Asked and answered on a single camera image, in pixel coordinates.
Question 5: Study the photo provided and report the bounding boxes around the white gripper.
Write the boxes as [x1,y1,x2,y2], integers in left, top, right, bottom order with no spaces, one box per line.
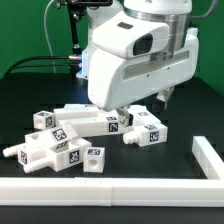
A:
[88,28,199,127]

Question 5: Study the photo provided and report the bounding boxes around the white cube nut front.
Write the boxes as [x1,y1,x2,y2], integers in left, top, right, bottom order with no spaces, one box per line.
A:
[83,147,105,173]

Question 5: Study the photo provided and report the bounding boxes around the white cube nut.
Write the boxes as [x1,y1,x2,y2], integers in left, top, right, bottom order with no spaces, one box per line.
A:
[83,147,105,173]
[33,111,54,130]

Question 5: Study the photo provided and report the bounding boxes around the white chair seat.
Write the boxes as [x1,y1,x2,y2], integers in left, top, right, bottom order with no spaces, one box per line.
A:
[3,138,92,173]

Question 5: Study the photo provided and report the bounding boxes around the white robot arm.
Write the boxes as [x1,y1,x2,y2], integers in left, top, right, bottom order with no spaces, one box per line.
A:
[83,0,199,126]

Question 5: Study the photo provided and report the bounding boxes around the white rear chair bar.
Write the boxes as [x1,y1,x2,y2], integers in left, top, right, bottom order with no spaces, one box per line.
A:
[54,104,160,127]

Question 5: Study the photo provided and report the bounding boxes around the white long chair back bar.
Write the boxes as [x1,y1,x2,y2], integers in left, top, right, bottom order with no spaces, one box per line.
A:
[59,115,132,137]

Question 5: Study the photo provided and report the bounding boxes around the white cube nut left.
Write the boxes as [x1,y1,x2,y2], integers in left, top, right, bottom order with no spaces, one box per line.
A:
[33,111,54,130]

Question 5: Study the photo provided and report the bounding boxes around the white L-shaped fence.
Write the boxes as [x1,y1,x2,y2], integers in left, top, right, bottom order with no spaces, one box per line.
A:
[0,136,224,207]

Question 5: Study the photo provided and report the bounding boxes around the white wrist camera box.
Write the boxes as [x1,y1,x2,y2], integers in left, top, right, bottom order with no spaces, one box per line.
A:
[92,12,169,59]

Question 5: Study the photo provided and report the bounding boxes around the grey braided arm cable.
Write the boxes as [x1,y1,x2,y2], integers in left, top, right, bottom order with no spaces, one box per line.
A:
[191,0,219,22]

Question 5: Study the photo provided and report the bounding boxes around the black cables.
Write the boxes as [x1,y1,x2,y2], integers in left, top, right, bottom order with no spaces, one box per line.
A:
[6,55,83,76]

